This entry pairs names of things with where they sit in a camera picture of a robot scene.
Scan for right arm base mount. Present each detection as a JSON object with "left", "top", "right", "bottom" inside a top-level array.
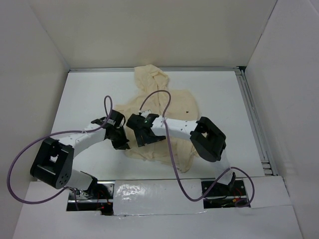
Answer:
[{"left": 203, "top": 180, "right": 248, "bottom": 209}]

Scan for white front cover sheet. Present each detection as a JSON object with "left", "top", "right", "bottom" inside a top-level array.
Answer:
[{"left": 113, "top": 180, "right": 205, "bottom": 216}]

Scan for aluminium frame rail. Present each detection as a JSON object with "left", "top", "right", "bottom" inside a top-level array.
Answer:
[{"left": 54, "top": 67, "right": 278, "bottom": 180}]

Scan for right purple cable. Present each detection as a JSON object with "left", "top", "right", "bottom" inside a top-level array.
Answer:
[{"left": 139, "top": 90, "right": 254, "bottom": 208}]

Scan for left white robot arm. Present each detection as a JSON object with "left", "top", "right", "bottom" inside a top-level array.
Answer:
[{"left": 30, "top": 111, "right": 129, "bottom": 199}]

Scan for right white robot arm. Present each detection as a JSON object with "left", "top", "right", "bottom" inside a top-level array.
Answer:
[{"left": 127, "top": 113, "right": 236, "bottom": 195}]

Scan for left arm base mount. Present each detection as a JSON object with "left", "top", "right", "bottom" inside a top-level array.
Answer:
[{"left": 66, "top": 181, "right": 115, "bottom": 216}]

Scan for cream fabric jacket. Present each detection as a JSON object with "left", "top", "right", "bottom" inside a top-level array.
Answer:
[{"left": 115, "top": 65, "right": 199, "bottom": 173}]

